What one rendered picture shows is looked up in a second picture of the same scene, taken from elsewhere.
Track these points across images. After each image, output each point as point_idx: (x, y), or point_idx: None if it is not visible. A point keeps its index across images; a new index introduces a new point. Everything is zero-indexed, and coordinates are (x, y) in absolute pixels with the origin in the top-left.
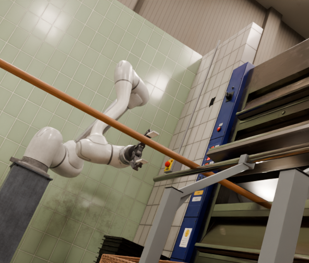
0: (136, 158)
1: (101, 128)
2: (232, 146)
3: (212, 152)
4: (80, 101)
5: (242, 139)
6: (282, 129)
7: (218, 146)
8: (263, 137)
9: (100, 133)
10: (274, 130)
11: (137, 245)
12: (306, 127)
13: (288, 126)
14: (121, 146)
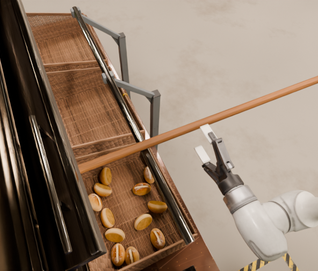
0: (215, 166)
1: None
2: (74, 157)
3: (96, 222)
4: (273, 92)
5: (62, 132)
6: (39, 63)
7: (86, 205)
8: (51, 92)
9: (308, 199)
10: (42, 73)
11: None
12: (35, 41)
13: (35, 54)
14: (263, 204)
